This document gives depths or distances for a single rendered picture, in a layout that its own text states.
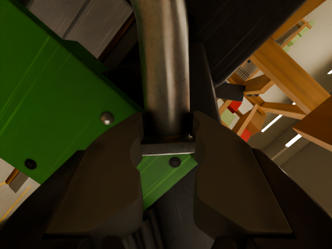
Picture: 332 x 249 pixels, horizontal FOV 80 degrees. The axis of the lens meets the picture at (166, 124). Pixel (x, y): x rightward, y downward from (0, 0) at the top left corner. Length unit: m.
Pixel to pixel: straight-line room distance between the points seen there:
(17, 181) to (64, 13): 0.35
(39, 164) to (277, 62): 0.88
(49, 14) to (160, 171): 0.42
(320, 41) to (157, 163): 10.04
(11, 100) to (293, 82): 0.91
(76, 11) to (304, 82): 0.82
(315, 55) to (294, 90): 9.06
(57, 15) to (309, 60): 9.65
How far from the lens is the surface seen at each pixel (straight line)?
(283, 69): 0.95
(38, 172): 0.21
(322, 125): 0.65
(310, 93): 0.98
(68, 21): 0.55
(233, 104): 3.82
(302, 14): 0.70
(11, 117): 0.20
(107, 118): 0.16
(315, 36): 10.11
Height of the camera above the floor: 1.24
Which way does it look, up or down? 2 degrees down
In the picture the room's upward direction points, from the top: 135 degrees clockwise
